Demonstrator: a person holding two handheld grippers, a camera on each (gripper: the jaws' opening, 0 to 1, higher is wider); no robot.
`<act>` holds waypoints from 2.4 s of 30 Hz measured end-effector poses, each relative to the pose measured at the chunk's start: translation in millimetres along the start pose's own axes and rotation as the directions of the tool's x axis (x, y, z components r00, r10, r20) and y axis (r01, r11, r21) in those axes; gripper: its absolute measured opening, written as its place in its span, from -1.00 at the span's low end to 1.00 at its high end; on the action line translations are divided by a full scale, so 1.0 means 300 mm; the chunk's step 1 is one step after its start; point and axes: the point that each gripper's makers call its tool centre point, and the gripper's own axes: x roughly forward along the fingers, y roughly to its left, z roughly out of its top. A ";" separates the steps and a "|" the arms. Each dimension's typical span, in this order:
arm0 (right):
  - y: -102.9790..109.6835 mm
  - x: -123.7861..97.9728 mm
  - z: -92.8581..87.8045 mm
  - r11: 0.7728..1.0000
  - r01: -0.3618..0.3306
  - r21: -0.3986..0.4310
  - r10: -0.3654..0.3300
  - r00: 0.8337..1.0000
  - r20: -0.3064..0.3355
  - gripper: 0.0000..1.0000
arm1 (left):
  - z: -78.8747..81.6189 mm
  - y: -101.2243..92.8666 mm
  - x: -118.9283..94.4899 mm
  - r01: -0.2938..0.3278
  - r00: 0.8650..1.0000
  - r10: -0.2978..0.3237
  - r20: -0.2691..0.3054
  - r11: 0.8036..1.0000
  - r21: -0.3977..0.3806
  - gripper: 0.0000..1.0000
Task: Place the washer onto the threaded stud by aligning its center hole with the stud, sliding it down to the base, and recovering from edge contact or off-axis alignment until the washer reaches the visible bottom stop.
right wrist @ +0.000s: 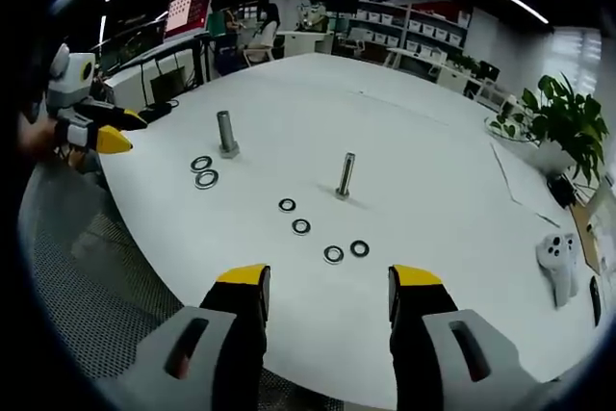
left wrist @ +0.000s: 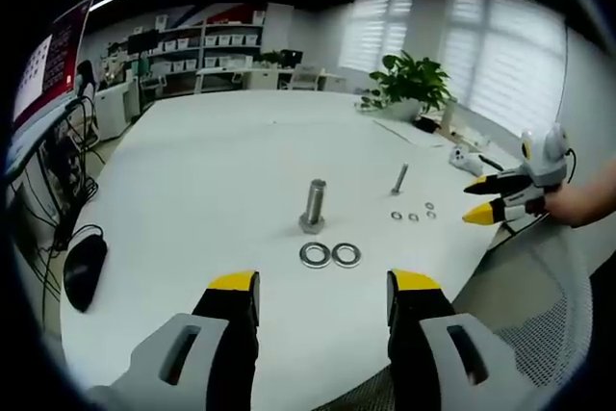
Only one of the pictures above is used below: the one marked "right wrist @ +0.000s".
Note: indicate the small steel washer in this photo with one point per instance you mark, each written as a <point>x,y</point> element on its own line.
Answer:
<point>294,227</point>
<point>352,249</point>
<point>326,255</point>
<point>281,206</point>

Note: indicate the white paper sheet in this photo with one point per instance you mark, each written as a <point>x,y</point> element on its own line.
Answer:
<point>520,180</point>

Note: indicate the grey mesh chair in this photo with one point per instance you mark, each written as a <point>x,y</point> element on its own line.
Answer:
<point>96,286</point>

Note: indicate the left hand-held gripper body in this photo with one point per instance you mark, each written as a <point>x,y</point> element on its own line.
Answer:
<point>67,81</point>

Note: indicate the person's left hand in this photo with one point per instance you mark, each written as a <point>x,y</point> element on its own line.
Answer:
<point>36,136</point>

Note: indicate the thin threaded stud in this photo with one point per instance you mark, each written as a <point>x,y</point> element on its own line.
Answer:
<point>346,175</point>

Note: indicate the brown board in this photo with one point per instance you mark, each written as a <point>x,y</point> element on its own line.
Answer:
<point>584,238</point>

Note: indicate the red and white screen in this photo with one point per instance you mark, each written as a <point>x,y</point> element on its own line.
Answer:
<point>187,9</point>

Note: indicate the white game controller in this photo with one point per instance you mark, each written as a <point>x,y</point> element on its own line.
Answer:
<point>560,266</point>

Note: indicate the black monitor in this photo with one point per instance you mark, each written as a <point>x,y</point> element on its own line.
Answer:
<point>342,3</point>

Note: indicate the thick threaded stud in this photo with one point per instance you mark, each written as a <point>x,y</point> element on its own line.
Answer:
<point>226,132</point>

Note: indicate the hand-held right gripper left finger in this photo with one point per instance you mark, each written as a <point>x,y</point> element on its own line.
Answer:
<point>226,334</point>

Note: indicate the shelf with white bins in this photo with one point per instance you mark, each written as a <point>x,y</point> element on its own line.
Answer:
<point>409,28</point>

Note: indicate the small plant in white dish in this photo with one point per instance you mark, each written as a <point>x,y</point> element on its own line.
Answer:
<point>505,127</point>

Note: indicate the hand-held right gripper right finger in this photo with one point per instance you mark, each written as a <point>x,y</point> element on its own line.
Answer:
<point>418,334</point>

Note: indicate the small black box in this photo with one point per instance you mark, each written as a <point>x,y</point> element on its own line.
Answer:
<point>560,189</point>

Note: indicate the large green potted plant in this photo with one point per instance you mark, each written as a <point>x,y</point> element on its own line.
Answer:
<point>572,122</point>

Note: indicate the large steel washer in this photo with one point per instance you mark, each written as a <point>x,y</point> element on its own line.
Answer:
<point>194,164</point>
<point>198,181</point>

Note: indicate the white side desk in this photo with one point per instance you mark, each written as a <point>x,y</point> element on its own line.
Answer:
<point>130,81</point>

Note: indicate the black oblong device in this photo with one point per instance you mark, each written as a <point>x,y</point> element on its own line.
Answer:
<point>596,300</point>

